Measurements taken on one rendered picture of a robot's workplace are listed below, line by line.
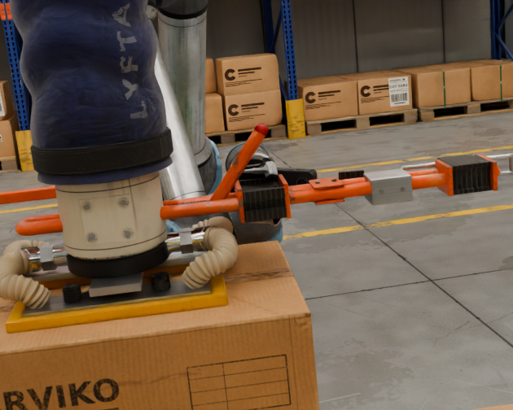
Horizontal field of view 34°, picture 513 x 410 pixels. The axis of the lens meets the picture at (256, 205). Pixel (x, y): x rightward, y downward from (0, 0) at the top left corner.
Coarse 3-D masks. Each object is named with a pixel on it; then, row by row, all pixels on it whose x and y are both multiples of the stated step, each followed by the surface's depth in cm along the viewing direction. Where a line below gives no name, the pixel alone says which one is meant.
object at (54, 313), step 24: (72, 288) 131; (144, 288) 135; (168, 288) 133; (216, 288) 133; (24, 312) 129; (48, 312) 129; (72, 312) 129; (96, 312) 128; (120, 312) 129; (144, 312) 129; (168, 312) 129
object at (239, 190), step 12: (240, 180) 145; (252, 180) 145; (264, 180) 145; (276, 180) 145; (240, 192) 137; (252, 192) 136; (264, 192) 136; (276, 192) 136; (288, 192) 138; (240, 204) 137; (252, 204) 137; (264, 204) 138; (276, 204) 138; (288, 204) 138; (240, 216) 138; (252, 216) 137; (264, 216) 137; (276, 216) 137; (288, 216) 138
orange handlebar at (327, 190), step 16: (416, 176) 141; (432, 176) 141; (0, 192) 164; (16, 192) 163; (32, 192) 163; (48, 192) 163; (304, 192) 139; (320, 192) 139; (336, 192) 139; (352, 192) 140; (368, 192) 140; (160, 208) 138; (176, 208) 138; (192, 208) 138; (208, 208) 138; (224, 208) 138; (16, 224) 138; (32, 224) 136; (48, 224) 136
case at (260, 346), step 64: (256, 256) 153; (0, 320) 134; (128, 320) 128; (192, 320) 126; (256, 320) 124; (0, 384) 122; (64, 384) 123; (128, 384) 124; (192, 384) 125; (256, 384) 126
